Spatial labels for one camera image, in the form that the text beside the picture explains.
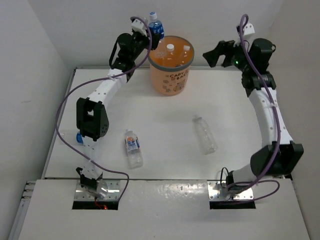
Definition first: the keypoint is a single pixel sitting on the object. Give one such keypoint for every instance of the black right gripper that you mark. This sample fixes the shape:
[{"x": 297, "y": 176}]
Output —
[{"x": 212, "y": 56}]

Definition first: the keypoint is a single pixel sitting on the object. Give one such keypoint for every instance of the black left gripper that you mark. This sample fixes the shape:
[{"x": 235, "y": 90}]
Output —
[{"x": 154, "y": 37}]

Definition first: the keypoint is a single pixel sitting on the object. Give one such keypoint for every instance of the clear bottle dark blue label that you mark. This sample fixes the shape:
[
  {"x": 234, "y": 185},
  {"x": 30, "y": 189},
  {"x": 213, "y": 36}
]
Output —
[{"x": 157, "y": 27}]

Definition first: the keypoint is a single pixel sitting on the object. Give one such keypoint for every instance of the clear bottle green label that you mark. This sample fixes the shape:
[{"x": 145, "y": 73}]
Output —
[{"x": 183, "y": 56}]

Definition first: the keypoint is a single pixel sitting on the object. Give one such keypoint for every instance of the clear square bottle white cap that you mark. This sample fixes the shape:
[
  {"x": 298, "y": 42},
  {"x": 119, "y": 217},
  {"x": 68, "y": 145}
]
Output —
[{"x": 170, "y": 57}]

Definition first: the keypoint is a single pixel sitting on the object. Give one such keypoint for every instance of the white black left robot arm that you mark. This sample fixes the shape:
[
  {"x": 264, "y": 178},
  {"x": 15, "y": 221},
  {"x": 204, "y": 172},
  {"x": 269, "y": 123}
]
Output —
[{"x": 91, "y": 115}]

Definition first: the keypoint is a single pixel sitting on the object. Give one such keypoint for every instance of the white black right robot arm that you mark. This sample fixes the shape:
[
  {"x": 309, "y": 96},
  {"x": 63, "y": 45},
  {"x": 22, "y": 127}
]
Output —
[{"x": 279, "y": 153}]

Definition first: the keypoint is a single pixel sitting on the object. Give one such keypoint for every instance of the orange capybara waste bin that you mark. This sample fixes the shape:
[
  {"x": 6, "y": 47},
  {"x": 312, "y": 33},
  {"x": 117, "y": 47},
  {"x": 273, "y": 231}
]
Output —
[{"x": 170, "y": 81}]

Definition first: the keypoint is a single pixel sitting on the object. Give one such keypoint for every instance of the clear unlabelled crumpled bottle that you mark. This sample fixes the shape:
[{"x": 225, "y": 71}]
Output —
[{"x": 204, "y": 135}]

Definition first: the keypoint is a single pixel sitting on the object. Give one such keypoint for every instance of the clear bottle orange white label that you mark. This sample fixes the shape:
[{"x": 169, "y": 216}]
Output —
[{"x": 132, "y": 146}]

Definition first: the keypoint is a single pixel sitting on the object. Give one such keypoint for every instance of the small bottle blue label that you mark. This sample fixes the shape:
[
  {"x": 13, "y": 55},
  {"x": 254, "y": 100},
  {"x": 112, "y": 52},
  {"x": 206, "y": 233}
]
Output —
[{"x": 73, "y": 137}]

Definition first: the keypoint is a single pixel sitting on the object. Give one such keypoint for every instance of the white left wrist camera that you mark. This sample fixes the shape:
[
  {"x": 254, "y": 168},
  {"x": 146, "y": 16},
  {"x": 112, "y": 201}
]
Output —
[{"x": 139, "y": 25}]

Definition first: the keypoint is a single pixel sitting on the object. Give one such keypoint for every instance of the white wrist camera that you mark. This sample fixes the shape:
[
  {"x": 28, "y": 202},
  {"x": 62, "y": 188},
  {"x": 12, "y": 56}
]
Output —
[
  {"x": 139, "y": 25},
  {"x": 248, "y": 31}
]

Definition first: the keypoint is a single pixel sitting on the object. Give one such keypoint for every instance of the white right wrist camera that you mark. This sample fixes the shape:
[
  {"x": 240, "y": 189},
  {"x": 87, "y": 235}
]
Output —
[{"x": 248, "y": 31}]

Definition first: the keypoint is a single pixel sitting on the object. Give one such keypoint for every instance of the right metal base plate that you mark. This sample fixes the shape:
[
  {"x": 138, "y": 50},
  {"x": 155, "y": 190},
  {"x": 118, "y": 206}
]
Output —
[{"x": 217, "y": 193}]

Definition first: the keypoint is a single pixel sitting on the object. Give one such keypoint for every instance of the metal base plate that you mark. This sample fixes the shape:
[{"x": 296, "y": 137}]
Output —
[
  {"x": 217, "y": 193},
  {"x": 110, "y": 191}
]

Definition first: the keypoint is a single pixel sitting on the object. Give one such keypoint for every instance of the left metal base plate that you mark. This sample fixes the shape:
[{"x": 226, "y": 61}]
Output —
[{"x": 110, "y": 191}]

